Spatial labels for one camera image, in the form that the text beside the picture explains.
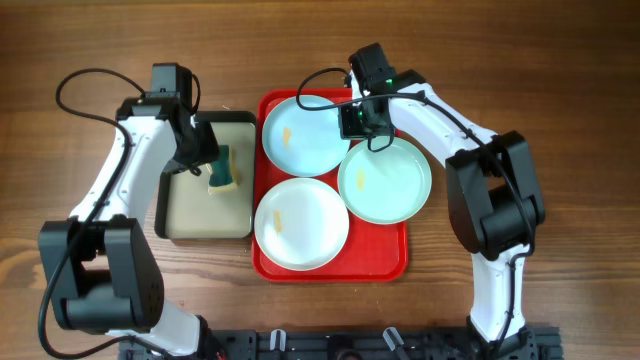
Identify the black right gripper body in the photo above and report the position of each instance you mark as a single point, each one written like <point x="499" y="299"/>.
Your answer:
<point x="355" y="126"/>

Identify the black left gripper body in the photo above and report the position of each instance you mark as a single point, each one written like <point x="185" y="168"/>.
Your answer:
<point x="205" y="154"/>

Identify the green yellow sponge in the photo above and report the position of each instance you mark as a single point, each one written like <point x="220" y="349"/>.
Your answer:
<point x="222" y="171"/>

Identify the light green plate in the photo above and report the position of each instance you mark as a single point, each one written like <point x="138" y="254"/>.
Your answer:
<point x="384" y="182"/>

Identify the light blue plate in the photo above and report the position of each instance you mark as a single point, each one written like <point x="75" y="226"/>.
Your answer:
<point x="303" y="143"/>

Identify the white plate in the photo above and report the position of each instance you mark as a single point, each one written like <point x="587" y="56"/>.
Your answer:
<point x="301" y="224"/>

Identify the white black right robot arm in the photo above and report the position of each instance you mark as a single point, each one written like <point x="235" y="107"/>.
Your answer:
<point x="494" y="199"/>

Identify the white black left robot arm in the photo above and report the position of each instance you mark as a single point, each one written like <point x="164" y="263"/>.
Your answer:
<point x="102" y="278"/>

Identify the black tray with soapy water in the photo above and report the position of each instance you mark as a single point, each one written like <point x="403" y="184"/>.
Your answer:
<point x="187" y="207"/>

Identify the red plastic tray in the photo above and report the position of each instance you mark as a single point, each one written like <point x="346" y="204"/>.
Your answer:
<point x="372" y="253"/>

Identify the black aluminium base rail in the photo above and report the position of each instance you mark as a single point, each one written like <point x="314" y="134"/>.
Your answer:
<point x="537" y="343"/>

